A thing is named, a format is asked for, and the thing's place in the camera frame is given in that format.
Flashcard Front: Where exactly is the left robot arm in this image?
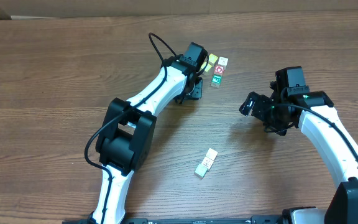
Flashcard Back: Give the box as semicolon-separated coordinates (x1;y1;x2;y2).
87;42;208;223

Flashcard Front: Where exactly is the yellow block lower left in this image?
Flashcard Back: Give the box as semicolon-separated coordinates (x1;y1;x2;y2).
200;62;212;75

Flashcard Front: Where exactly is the white block blue H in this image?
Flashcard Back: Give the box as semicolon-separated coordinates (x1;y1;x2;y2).
201;157;214;170

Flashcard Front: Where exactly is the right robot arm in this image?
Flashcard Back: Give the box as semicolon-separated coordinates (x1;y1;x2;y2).
239;66;358;223

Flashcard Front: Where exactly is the green picture block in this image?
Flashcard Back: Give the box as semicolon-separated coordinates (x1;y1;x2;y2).
211;74;223;88

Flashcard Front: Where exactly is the white block top right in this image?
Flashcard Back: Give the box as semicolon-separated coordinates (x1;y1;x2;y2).
218;57;228;69

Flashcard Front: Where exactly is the yellow block upper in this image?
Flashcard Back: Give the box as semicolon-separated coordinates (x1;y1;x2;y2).
208;54;218;65

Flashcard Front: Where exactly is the yellow plain wooden block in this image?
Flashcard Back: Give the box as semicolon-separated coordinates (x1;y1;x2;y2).
206;148;218;161

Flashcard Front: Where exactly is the red circle block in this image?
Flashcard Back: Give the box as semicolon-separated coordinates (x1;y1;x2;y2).
214;65;224;75

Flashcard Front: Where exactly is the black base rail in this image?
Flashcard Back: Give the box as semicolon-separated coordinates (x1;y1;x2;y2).
62;205;328;224

